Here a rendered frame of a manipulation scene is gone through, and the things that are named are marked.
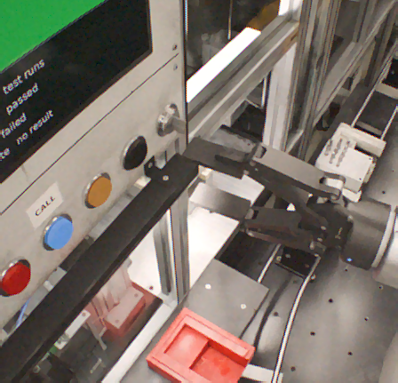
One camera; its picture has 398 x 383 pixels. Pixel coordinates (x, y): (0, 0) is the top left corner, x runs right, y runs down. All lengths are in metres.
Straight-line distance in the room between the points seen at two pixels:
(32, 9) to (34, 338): 0.30
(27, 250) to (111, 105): 0.15
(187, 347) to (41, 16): 0.69
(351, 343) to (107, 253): 0.85
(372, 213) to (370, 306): 0.81
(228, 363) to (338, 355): 0.38
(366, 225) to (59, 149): 0.30
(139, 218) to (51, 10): 0.27
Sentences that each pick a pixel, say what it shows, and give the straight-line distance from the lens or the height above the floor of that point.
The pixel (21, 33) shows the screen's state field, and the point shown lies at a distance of 0.30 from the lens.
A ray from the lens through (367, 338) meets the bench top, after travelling 1.25.
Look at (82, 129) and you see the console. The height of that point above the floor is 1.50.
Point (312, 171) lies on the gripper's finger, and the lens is 0.47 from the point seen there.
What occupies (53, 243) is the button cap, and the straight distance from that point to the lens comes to 0.44.
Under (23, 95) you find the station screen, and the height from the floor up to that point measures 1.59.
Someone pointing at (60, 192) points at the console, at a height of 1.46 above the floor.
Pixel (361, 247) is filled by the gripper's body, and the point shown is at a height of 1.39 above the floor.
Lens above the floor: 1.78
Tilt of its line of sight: 51 degrees down
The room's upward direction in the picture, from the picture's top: straight up
